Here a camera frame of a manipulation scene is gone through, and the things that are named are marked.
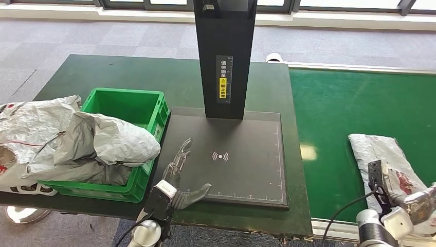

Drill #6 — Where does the plain grey poly parcel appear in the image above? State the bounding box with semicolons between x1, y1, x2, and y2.
348;133;436;238

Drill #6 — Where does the grey poly parcel brown stain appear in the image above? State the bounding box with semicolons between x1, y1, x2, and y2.
53;111;161;168

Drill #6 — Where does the grey poly parcel red stain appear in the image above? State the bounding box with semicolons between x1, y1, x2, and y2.
21;150;134;186

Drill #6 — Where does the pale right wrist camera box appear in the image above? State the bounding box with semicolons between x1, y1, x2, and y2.
368;159;393;208

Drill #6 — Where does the dark green table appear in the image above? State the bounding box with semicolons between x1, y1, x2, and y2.
0;54;313;238

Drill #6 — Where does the white woven sack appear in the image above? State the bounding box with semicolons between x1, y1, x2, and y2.
0;95;82;197

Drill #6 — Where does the black inbound scanner machine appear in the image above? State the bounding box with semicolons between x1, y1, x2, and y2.
151;0;289;209

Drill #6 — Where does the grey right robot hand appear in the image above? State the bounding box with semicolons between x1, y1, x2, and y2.
388;183;436;226

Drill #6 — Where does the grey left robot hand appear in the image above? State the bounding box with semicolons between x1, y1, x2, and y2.
162;137;212;210

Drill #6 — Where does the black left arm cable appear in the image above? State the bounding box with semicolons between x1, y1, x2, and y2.
114;211;156;247

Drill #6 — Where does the green conveyor belt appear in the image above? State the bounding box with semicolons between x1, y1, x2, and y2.
288;62;436;247

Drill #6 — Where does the green plastic crate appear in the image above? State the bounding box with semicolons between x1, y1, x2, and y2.
37;87;170;204

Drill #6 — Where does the chrome round stand base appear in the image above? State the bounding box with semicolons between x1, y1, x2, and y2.
4;206;51;225

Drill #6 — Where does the black yellow label sticker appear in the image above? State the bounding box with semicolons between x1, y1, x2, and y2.
215;55;234;104

